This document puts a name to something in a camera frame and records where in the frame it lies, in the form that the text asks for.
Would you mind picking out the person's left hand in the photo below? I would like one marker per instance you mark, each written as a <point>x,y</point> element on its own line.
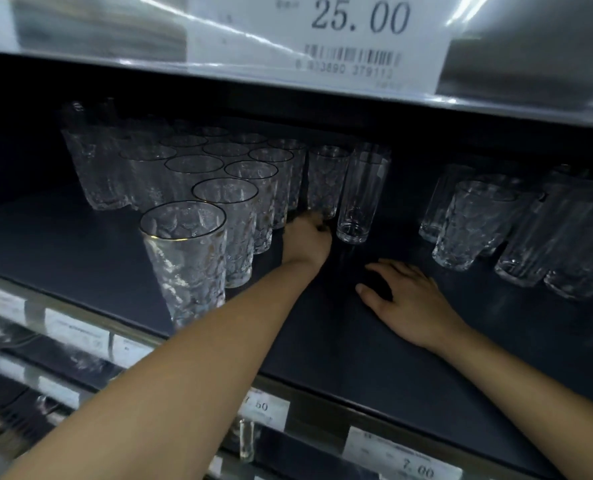
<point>304,239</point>

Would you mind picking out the person's right hand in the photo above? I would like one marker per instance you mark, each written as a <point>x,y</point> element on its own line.
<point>419,304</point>

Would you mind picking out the person's left fingers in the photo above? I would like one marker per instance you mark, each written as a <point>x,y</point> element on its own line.
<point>323,225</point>

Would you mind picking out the person's right thumb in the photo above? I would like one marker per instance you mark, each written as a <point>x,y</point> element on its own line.
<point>372,298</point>

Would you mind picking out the single textured drinking glass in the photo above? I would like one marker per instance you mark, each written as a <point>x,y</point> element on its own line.
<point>327,179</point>

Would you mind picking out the person's left forearm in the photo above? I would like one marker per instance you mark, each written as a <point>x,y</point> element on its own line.
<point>186,389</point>

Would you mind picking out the person's right forearm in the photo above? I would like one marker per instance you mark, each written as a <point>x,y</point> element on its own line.
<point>526,394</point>

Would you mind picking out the plain smooth tall glass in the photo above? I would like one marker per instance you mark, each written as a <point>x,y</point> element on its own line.
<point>362,194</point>

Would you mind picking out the cluster of clear faceted cups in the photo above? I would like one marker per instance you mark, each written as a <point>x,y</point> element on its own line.
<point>476,224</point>

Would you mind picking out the group of gold-rimmed textured tumblers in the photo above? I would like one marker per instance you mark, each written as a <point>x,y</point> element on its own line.
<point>186,254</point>

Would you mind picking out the white shelf price label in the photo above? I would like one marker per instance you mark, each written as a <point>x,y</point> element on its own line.
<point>269,407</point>
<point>59,392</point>
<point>76,333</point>
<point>6,365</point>
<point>131,350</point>
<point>401,457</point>

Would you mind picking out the large white price tag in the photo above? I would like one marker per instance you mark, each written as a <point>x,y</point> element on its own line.
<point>336,39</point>

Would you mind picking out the small clear narrow glass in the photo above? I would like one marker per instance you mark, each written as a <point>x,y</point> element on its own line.
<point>246,440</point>

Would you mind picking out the grey metal shelf edge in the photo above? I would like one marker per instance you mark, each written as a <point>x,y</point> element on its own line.
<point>76,24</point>

